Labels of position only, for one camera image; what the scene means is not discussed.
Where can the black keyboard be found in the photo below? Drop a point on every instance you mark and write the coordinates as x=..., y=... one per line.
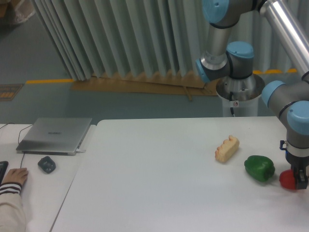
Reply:
x=3, y=168

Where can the pale green folding curtain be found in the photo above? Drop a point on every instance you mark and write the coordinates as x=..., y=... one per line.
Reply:
x=204, y=38

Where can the brown cardboard sheet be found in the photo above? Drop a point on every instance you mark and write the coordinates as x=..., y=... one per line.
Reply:
x=190, y=85

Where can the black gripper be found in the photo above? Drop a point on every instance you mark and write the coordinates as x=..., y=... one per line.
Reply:
x=298, y=165

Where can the cardboard boxes in corner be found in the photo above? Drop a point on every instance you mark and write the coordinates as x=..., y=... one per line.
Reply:
x=15, y=12

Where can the beige toy cake slice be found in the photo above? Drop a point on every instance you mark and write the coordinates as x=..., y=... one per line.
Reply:
x=227, y=149

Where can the green bell pepper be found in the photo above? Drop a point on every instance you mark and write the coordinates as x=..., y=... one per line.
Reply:
x=260, y=168

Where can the person's hand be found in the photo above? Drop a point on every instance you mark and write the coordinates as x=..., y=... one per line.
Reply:
x=16, y=176

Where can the red bell pepper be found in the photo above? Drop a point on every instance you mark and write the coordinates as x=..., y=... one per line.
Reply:
x=287, y=180

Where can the striped cream sleeve forearm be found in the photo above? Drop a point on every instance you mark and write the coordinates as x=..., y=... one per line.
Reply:
x=12, y=216

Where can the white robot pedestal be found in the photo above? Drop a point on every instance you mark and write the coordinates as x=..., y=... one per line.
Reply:
x=239, y=108

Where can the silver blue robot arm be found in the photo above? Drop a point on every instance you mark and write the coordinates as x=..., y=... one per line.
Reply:
x=285, y=96

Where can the silver closed laptop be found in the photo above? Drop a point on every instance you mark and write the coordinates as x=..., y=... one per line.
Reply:
x=55, y=136

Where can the dark grey small tray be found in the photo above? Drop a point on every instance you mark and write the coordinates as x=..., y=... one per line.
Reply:
x=47, y=165

